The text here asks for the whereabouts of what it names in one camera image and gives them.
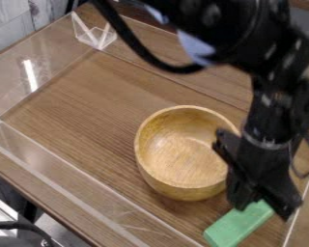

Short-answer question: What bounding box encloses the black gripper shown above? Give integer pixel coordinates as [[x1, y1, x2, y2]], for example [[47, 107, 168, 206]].
[[212, 122, 304, 222]]

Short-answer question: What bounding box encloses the green rectangular block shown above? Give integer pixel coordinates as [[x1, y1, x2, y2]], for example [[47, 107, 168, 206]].
[[204, 201, 275, 247]]

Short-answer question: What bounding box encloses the brown wooden bowl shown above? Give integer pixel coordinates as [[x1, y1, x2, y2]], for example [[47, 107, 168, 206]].
[[135, 105, 239, 202]]

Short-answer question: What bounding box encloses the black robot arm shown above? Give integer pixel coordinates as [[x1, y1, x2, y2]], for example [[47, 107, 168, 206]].
[[140, 0, 309, 219]]

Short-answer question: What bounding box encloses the black cable bottom left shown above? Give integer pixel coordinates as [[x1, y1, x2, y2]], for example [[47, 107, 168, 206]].
[[0, 220, 56, 247]]

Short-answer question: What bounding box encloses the clear acrylic corner bracket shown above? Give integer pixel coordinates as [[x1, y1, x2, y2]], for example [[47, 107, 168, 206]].
[[71, 12, 117, 50]]

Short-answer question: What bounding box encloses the clear acrylic tray wall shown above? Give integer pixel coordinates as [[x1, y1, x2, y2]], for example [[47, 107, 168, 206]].
[[0, 11, 309, 247]]

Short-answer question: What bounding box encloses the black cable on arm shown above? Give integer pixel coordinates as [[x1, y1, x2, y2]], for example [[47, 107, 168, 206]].
[[91, 0, 207, 75]]

